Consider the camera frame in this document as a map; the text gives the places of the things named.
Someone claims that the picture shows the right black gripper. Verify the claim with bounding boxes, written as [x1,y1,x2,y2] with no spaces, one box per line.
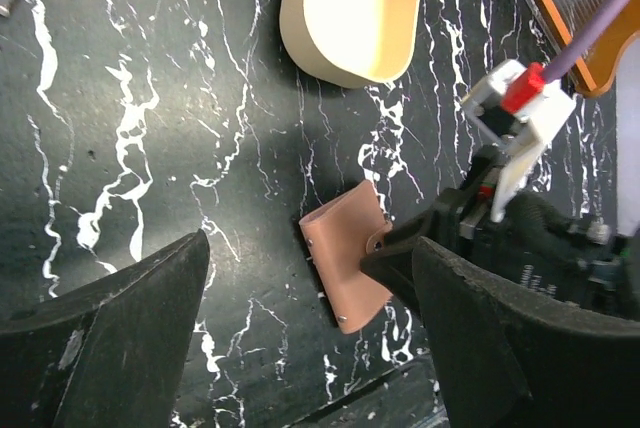
[360,145,639,320]

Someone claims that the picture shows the pink leather card holder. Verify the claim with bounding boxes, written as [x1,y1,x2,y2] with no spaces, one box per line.
[299,180,392,334]

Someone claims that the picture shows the beige oval card tray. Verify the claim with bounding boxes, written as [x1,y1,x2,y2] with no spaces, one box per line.
[279,0,420,89]

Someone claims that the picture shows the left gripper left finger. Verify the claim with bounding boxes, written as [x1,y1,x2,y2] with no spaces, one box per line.
[1,230,210,427]

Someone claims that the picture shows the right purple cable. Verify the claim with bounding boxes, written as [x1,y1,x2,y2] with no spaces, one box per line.
[542,0,640,84]

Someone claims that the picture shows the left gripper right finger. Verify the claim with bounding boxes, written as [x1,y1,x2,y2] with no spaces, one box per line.
[412,238,639,427]

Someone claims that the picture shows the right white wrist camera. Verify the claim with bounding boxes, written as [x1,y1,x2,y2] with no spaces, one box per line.
[461,59,576,223]

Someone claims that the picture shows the orange wooden shelf rack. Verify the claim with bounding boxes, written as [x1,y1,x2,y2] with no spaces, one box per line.
[527,0,639,97]

